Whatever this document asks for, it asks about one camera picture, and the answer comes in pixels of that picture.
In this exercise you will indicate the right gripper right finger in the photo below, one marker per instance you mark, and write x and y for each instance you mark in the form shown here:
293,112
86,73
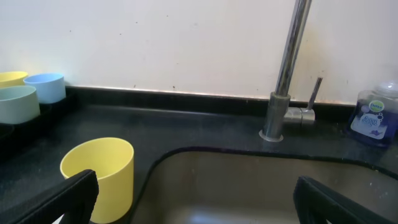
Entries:
323,205

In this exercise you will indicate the green cup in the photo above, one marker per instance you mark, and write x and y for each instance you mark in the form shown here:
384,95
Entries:
18,105

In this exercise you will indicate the blue cup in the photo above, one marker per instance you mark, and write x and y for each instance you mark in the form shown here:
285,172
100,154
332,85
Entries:
46,88

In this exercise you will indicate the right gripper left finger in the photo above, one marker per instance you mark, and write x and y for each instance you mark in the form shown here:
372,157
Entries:
62,199

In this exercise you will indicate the black tray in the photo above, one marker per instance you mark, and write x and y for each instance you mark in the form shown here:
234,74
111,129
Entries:
49,115

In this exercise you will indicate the steel tap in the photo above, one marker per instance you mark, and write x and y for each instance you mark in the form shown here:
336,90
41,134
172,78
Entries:
280,115

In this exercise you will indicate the blue soap bottle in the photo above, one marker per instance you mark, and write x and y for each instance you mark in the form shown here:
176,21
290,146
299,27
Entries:
373,124

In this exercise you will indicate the steel sink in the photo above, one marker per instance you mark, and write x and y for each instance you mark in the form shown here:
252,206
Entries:
233,186

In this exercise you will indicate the yellow cup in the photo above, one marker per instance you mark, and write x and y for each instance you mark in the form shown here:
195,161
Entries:
12,77
115,174

